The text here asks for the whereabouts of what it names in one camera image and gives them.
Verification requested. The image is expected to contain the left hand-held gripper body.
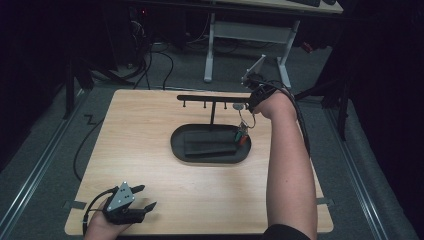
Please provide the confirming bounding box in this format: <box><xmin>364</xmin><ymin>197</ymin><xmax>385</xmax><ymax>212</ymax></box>
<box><xmin>103</xmin><ymin>181</ymin><xmax>148</xmax><ymax>225</ymax></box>

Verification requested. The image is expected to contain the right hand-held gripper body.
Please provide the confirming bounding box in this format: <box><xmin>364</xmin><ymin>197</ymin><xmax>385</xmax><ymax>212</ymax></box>
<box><xmin>241</xmin><ymin>54</ymin><xmax>279</xmax><ymax>105</ymax></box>

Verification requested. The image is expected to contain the large silver key ring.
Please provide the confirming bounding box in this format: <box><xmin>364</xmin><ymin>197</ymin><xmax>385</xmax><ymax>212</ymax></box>
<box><xmin>237</xmin><ymin>108</ymin><xmax>257</xmax><ymax>131</ymax></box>

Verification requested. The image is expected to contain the black key holder stand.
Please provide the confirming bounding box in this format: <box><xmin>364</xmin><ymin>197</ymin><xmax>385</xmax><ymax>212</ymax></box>
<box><xmin>170</xmin><ymin>94</ymin><xmax>253</xmax><ymax>165</ymax></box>

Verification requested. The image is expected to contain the person's right hand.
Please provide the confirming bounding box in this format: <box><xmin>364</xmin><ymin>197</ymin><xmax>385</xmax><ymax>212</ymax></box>
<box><xmin>254</xmin><ymin>91</ymin><xmax>298</xmax><ymax>120</ymax></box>

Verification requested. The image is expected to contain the person's left hand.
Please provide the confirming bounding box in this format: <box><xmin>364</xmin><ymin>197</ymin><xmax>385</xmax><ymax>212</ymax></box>
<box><xmin>84</xmin><ymin>203</ymin><xmax>133</xmax><ymax>240</ymax></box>

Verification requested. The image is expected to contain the white metal desk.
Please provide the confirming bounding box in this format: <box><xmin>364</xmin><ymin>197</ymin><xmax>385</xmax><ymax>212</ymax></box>
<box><xmin>202</xmin><ymin>0</ymin><xmax>345</xmax><ymax>85</ymax></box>

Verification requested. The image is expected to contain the black metal stand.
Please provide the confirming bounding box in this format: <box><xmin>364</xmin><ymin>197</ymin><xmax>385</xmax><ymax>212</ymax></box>
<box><xmin>62</xmin><ymin>49</ymin><xmax>96</xmax><ymax>120</ymax></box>
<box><xmin>294</xmin><ymin>63</ymin><xmax>355</xmax><ymax>142</ymax></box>

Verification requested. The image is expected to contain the black keyboard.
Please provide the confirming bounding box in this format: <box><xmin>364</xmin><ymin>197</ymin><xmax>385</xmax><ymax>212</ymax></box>
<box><xmin>287</xmin><ymin>0</ymin><xmax>322</xmax><ymax>8</ymax></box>

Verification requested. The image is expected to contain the black sleeve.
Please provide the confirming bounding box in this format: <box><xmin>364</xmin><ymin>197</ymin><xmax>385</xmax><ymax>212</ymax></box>
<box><xmin>262</xmin><ymin>223</ymin><xmax>312</xmax><ymax>240</ymax></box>

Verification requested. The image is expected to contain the black floor cable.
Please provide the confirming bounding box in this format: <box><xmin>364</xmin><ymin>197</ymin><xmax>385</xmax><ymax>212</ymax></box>
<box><xmin>72</xmin><ymin>114</ymin><xmax>105</xmax><ymax>183</ymax></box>

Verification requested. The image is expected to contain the aluminium floor rail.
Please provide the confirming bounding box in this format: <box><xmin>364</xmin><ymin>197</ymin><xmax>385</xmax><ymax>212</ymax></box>
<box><xmin>324</xmin><ymin>108</ymin><xmax>392</xmax><ymax>240</ymax></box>
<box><xmin>0</xmin><ymin>89</ymin><xmax>88</xmax><ymax>232</ymax></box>

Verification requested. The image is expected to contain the bundle of black cables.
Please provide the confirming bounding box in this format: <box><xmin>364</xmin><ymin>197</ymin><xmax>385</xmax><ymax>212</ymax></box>
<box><xmin>127</xmin><ymin>6</ymin><xmax>175</xmax><ymax>91</ymax></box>

